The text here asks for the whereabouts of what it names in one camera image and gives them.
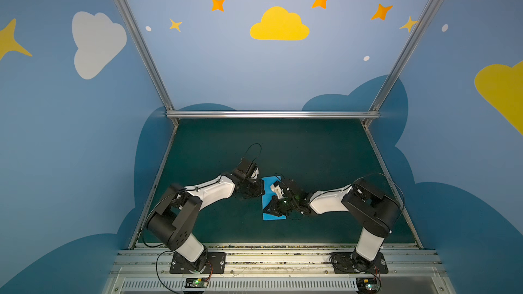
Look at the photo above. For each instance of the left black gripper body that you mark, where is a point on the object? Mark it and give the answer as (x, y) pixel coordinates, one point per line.
(253, 186)

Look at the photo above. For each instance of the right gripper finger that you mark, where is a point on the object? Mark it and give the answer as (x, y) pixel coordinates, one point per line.
(273, 207)
(286, 211)

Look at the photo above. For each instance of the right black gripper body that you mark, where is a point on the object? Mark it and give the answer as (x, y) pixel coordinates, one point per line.
(286, 198)

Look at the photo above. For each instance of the blue square paper sheet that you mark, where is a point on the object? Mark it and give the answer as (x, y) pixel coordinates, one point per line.
(268, 195)

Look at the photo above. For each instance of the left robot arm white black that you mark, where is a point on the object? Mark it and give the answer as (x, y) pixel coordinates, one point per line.
(175, 215)

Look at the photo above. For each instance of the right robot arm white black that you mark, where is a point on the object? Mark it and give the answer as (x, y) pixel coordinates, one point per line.
(376, 211)

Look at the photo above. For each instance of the back horizontal aluminium bar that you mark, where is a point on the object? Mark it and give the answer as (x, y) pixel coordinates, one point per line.
(269, 114)

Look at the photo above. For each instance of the right green circuit board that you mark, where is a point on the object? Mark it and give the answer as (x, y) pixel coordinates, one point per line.
(367, 285)

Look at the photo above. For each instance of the green circuit board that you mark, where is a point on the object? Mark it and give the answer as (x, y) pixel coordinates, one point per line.
(196, 283)
(367, 285)

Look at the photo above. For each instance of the left green circuit board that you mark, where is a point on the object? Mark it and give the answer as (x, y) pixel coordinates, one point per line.
(196, 283)

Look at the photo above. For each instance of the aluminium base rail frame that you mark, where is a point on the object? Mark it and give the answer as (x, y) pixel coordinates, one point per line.
(279, 268)

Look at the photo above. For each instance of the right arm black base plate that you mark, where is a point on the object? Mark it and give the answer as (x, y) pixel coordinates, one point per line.
(352, 263)

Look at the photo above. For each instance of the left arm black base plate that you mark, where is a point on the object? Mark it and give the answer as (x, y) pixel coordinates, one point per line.
(214, 262)

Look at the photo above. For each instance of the left slanted aluminium post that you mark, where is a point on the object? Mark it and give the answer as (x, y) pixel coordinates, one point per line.
(139, 41)

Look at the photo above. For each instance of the slanted aluminium post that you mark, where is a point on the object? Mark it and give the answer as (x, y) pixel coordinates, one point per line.
(139, 41)
(426, 17)

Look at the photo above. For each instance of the right slanted aluminium post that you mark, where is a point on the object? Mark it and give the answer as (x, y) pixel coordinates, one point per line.
(426, 17)

